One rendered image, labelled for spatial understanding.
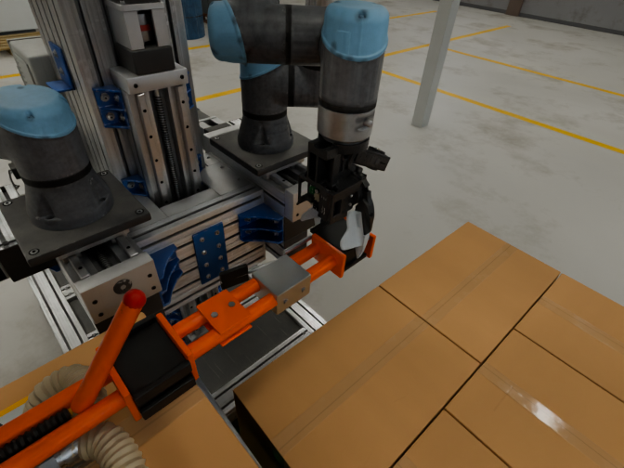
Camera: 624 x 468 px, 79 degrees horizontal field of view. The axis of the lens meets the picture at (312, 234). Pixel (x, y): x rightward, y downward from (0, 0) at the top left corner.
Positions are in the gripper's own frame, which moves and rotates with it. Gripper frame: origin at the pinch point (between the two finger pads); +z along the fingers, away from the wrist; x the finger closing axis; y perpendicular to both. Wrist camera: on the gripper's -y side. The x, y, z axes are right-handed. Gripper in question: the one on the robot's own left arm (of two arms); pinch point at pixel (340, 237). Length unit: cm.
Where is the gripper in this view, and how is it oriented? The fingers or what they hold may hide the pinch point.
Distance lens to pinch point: 66.1
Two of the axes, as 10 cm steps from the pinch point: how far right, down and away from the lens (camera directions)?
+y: -7.2, 4.2, -5.5
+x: 6.9, 4.9, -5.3
